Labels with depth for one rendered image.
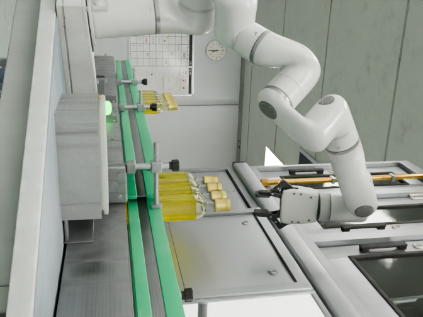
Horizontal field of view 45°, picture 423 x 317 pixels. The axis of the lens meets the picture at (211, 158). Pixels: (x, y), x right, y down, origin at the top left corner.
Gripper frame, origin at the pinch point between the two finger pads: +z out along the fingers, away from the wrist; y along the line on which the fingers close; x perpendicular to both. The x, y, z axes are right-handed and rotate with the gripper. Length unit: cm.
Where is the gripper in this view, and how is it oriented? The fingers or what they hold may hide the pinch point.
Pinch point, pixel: (261, 203)
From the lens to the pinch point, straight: 143.1
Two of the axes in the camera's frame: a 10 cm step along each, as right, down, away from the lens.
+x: -0.7, 3.1, -9.5
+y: 0.3, -9.5, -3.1
